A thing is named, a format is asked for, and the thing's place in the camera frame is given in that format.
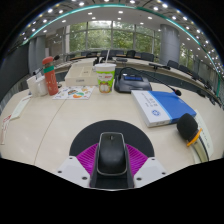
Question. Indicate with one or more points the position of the blue and white book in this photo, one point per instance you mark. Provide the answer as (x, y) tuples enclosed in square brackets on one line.
[(163, 106)]

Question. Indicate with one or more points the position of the stack of white paper cups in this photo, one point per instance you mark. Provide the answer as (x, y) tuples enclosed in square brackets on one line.
[(32, 87)]

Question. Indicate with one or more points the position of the long curved conference desk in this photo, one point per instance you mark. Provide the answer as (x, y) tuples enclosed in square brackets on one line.
[(140, 62)]

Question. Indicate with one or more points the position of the white printed paper sheet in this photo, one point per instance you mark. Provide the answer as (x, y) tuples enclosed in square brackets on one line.
[(206, 133)]

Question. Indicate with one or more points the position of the printed paper cup with lid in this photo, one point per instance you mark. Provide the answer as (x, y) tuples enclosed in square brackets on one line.
[(105, 78)]

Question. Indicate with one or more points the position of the large glass window wall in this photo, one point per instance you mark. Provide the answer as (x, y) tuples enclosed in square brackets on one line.
[(100, 38)]

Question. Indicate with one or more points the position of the dark desk microphone unit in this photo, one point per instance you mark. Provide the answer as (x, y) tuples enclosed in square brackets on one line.
[(131, 85)]

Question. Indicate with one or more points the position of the colourful sticker sheet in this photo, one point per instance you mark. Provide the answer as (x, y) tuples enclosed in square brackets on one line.
[(73, 93)]

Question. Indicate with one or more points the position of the black computer mouse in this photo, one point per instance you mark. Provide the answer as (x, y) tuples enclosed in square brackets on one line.
[(112, 155)]

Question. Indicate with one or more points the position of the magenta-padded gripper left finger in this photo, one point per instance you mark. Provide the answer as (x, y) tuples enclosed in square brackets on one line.
[(86, 159)]

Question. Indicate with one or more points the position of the ceiling lights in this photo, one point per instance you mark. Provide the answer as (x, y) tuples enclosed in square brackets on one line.
[(120, 12)]

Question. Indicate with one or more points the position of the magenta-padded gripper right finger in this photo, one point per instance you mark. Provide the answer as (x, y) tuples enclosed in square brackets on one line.
[(137, 160)]

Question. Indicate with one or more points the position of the white booklet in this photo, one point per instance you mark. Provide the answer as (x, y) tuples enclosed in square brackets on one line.
[(20, 106)]

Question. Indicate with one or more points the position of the red drink bottle green band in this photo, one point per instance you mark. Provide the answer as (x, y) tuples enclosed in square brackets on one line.
[(50, 80)]

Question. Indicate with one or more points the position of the black handheld microphone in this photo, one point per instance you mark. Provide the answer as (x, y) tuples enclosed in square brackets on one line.
[(186, 126)]

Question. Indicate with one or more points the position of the dark office chairs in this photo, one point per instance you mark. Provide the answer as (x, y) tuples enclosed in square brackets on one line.
[(146, 56)]

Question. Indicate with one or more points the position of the white lidded mug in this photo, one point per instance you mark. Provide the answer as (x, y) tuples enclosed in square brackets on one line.
[(42, 87)]

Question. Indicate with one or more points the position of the cream cardboard box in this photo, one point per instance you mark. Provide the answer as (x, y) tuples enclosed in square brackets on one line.
[(80, 76)]

